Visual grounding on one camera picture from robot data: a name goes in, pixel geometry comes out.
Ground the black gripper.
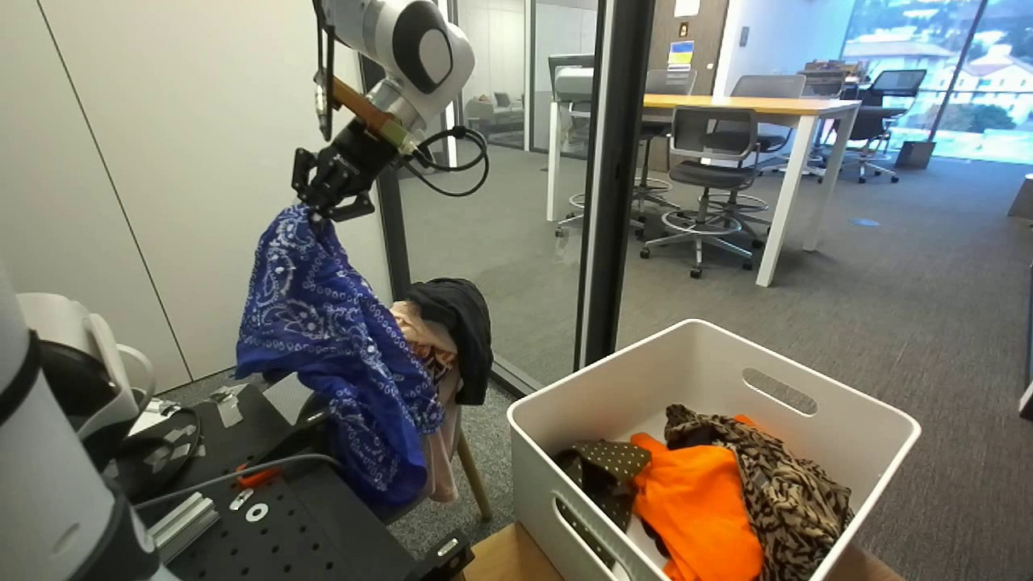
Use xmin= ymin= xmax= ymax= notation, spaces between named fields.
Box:
xmin=292 ymin=115 xmax=406 ymax=226

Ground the blue paisley bandana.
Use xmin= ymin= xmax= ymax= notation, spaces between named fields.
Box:
xmin=234 ymin=204 xmax=452 ymax=516

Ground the beige cloth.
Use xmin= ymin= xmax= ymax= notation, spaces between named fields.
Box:
xmin=389 ymin=298 xmax=465 ymax=381

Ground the black cloth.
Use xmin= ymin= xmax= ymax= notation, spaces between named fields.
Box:
xmin=404 ymin=275 xmax=497 ymax=411

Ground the black perforated robot table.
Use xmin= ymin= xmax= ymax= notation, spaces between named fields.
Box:
xmin=102 ymin=367 xmax=478 ymax=581

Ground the grey swivel chair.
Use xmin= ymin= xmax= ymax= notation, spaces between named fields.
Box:
xmin=638 ymin=102 xmax=770 ymax=284

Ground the dark polka dot cloth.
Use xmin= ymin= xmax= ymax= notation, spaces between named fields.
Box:
xmin=554 ymin=434 xmax=655 ymax=533

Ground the white plastic storage bin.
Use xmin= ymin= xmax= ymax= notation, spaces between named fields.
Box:
xmin=504 ymin=317 xmax=926 ymax=581

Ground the white table wooden top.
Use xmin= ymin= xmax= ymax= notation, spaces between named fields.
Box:
xmin=543 ymin=90 xmax=865 ymax=289

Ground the orange cloth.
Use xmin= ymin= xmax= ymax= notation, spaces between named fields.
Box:
xmin=628 ymin=412 xmax=770 ymax=581

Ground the brown animal print cloth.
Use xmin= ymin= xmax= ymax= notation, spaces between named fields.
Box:
xmin=663 ymin=400 xmax=860 ymax=581

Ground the black mesh office chair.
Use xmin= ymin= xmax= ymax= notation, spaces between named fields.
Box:
xmin=834 ymin=65 xmax=931 ymax=186

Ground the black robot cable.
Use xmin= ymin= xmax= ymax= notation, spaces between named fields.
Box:
xmin=404 ymin=123 xmax=494 ymax=200

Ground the black door frame post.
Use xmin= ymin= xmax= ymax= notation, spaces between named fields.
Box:
xmin=572 ymin=0 xmax=660 ymax=371

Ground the grey cable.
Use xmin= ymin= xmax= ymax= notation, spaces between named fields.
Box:
xmin=130 ymin=449 xmax=350 ymax=510

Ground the silver metal bracket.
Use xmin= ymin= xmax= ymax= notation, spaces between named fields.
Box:
xmin=143 ymin=486 xmax=224 ymax=566

